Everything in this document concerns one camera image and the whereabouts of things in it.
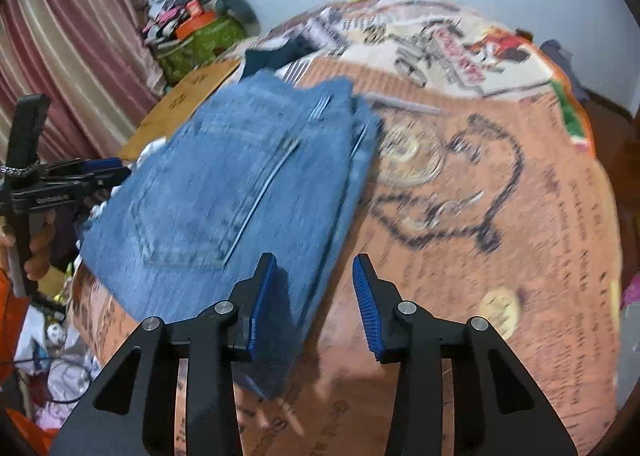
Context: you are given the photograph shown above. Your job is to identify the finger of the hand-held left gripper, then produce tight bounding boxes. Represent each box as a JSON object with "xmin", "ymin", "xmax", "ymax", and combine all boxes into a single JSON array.
[
  {"xmin": 75, "ymin": 170, "xmax": 134, "ymax": 193},
  {"xmin": 50, "ymin": 159, "xmax": 127, "ymax": 174}
]

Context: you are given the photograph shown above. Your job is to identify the grey pillow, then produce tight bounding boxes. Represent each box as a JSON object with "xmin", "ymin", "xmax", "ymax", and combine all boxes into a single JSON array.
[{"xmin": 187, "ymin": 0, "xmax": 261, "ymax": 37}]

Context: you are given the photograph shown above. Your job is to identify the striped pink curtain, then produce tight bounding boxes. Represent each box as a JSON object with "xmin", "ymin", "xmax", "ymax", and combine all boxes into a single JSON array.
[{"xmin": 0, "ymin": 0, "xmax": 161, "ymax": 163}]

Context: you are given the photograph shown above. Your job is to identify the green storage box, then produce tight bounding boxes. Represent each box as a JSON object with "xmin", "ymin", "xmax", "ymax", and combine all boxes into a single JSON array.
[{"xmin": 157, "ymin": 19, "xmax": 246, "ymax": 85}]

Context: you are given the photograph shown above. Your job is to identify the black garment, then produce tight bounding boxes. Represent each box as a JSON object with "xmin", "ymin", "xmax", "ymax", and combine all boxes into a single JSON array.
[{"xmin": 244, "ymin": 31, "xmax": 321, "ymax": 82}]

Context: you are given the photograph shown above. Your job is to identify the orange box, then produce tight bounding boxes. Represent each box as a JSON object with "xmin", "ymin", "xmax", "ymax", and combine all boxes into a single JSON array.
[{"xmin": 175, "ymin": 11, "xmax": 219, "ymax": 38}]

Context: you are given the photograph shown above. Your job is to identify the printed blanket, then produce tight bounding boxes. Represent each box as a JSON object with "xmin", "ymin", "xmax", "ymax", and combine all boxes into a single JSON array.
[{"xmin": 70, "ymin": 0, "xmax": 623, "ymax": 456}]

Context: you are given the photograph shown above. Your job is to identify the blue denim pants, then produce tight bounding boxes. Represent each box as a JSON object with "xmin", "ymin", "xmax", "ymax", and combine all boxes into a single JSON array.
[{"xmin": 80, "ymin": 71, "xmax": 386, "ymax": 399}]

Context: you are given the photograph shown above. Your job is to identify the bamboo lap desk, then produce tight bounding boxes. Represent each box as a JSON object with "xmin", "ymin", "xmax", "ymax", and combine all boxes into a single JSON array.
[{"xmin": 117, "ymin": 59, "xmax": 246, "ymax": 162}]

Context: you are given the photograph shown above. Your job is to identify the pink cloth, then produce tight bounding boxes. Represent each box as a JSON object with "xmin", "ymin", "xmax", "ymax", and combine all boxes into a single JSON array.
[{"xmin": 620, "ymin": 271, "xmax": 640, "ymax": 313}]

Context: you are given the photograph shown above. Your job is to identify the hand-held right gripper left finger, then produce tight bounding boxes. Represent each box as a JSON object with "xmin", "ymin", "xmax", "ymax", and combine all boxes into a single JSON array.
[{"xmin": 47, "ymin": 252, "xmax": 288, "ymax": 456}]

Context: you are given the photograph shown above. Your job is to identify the orange cloth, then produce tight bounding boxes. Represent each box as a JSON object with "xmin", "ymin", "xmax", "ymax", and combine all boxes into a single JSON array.
[{"xmin": 0, "ymin": 266, "xmax": 32, "ymax": 387}]

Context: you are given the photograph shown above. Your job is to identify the pile of clothes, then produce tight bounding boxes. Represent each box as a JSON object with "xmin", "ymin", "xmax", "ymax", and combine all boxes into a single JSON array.
[{"xmin": 141, "ymin": 0, "xmax": 221, "ymax": 44}]

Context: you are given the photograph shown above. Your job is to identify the person's left hand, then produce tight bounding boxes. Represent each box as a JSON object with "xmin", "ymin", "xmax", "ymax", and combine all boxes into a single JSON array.
[{"xmin": 24, "ymin": 213, "xmax": 57, "ymax": 283}]

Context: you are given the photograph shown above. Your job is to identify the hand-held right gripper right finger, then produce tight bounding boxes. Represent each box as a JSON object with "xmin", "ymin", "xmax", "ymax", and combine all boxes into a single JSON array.
[{"xmin": 351, "ymin": 253, "xmax": 578, "ymax": 456}]

